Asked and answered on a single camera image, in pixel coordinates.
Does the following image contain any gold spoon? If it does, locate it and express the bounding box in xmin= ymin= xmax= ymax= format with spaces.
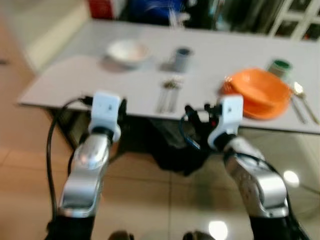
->
xmin=293 ymin=82 xmax=320 ymax=125

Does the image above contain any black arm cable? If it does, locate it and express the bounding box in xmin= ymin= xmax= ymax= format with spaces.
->
xmin=222 ymin=150 xmax=310 ymax=240
xmin=46 ymin=96 xmax=95 ymax=226

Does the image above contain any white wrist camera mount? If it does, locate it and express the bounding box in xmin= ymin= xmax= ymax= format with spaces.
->
xmin=91 ymin=90 xmax=123 ymax=142
xmin=207 ymin=94 xmax=245 ymax=151

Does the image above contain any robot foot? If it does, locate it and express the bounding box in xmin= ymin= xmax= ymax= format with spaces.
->
xmin=107 ymin=230 xmax=134 ymax=240
xmin=182 ymin=230 xmax=217 ymax=240

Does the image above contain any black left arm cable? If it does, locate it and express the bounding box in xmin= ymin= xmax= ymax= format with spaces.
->
xmin=46 ymin=96 xmax=95 ymax=226

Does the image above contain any orange plastic plate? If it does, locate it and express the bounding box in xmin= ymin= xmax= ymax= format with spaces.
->
xmin=220 ymin=80 xmax=292 ymax=121

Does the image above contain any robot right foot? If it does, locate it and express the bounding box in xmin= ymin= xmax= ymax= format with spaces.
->
xmin=182 ymin=230 xmax=217 ymax=240

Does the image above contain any blue bulky object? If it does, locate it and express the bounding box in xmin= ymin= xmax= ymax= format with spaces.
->
xmin=127 ymin=0 xmax=187 ymax=26

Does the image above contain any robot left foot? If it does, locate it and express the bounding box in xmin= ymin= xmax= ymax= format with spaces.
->
xmin=107 ymin=230 xmax=134 ymax=240

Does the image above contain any thin silver cutlery piece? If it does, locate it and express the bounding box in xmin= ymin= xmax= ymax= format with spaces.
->
xmin=289 ymin=94 xmax=307 ymax=124

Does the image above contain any black bag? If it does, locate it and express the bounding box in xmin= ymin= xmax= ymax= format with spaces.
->
xmin=148 ymin=119 xmax=213 ymax=177

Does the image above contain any cream low cabinet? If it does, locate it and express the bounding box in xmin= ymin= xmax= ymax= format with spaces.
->
xmin=14 ymin=0 xmax=92 ymax=72

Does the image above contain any red box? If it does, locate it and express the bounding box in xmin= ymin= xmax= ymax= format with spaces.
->
xmin=88 ymin=0 xmax=114 ymax=20

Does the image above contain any grey blue cup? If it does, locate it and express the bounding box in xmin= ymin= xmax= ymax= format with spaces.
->
xmin=173 ymin=47 xmax=194 ymax=73

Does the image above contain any green cup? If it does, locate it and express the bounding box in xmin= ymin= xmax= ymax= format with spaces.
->
xmin=267 ymin=59 xmax=294 ymax=81

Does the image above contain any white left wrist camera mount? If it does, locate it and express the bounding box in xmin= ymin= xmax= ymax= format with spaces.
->
xmin=91 ymin=90 xmax=123 ymax=142

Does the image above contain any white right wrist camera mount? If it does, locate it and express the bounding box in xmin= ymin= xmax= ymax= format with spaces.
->
xmin=207 ymin=94 xmax=245 ymax=151

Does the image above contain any white ceramic bowl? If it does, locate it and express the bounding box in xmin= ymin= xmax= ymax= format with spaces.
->
xmin=105 ymin=38 xmax=151 ymax=69

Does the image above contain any white lattice cabinet door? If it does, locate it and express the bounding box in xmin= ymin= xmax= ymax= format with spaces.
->
xmin=271 ymin=0 xmax=320 ymax=42

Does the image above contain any orange plastic bowl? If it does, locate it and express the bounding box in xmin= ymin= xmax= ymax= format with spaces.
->
xmin=227 ymin=68 xmax=293 ymax=112

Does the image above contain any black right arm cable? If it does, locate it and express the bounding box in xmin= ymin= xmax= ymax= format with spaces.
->
xmin=222 ymin=150 xmax=310 ymax=240

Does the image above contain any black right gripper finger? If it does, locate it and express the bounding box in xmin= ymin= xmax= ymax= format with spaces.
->
xmin=184 ymin=104 xmax=201 ymax=135

